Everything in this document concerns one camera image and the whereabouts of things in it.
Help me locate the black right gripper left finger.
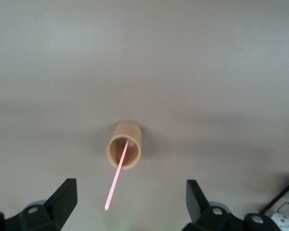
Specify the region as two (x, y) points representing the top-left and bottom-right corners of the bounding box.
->
(0, 178), (78, 231)

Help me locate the white power strip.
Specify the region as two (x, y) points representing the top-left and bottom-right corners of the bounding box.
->
(271, 202), (289, 231)

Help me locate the wooden cylinder cup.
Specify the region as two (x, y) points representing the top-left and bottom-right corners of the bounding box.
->
(105, 120), (143, 170)

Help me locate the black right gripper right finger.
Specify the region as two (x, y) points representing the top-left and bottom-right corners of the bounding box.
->
(183, 180), (280, 231)

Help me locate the pink chopstick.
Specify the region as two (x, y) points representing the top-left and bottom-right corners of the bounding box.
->
(104, 139), (131, 212)

